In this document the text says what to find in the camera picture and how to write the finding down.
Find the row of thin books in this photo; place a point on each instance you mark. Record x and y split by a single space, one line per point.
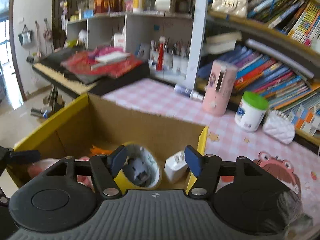
300 17

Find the white quilted pouch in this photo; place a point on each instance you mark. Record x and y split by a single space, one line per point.
278 128

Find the grey fuzzy thing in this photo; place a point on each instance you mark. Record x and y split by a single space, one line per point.
290 205

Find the grey hanging bag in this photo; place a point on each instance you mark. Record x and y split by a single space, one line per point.
25 37

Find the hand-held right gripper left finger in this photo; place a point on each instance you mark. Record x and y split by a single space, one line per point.
118 161

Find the white shelf unit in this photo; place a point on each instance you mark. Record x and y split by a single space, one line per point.
140 30

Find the clear spray bottle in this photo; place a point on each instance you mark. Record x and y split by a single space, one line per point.
185 90

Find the yellow cardboard box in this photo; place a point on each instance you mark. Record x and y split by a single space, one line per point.
125 125

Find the white booklet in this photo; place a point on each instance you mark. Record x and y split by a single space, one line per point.
110 57

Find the pink hanging bag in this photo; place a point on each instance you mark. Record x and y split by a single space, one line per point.
47 33

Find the printed cartoon desk mat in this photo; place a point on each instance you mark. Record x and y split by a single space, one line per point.
275 165

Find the large pink plush toy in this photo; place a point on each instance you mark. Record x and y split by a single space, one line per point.
41 166

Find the white shelf post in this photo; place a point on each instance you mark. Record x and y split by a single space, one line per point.
200 30

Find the small pink plush charm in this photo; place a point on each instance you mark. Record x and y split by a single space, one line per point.
64 7

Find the white pen cup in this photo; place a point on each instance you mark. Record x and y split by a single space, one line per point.
153 60
168 62
180 64

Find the row of colourful books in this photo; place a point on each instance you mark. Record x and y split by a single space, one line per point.
262 72

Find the window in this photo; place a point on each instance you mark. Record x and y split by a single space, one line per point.
3 50

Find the grey rolled sheet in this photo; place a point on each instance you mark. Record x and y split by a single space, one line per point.
280 55

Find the yellow tape roll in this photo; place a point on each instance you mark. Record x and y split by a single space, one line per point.
123 181

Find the white jar green lid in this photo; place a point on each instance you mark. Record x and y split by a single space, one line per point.
250 117

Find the white power adapter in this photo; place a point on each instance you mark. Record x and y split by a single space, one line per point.
175 167

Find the black keyboard stand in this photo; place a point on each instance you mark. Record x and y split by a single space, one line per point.
53 97

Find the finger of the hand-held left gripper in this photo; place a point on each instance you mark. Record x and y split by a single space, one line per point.
22 157
3 205

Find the pink patterned box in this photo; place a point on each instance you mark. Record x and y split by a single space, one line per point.
128 3

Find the pink rectangular device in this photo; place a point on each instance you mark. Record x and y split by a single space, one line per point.
218 90

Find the blue tissue packet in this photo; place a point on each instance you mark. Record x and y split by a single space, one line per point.
88 13

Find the red paper stack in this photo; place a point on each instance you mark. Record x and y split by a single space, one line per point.
115 67

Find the white box red label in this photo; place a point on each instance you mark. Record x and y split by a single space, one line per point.
119 41

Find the small white blue carton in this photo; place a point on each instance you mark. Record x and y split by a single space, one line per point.
298 117
312 125

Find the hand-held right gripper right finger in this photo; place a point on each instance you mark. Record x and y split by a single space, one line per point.
192 161

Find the white plastic bag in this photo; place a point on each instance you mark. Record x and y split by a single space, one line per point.
82 35

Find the wooden bookshelf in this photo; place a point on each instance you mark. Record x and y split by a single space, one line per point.
250 25

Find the black electronic keyboard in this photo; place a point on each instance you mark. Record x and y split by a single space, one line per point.
120 81

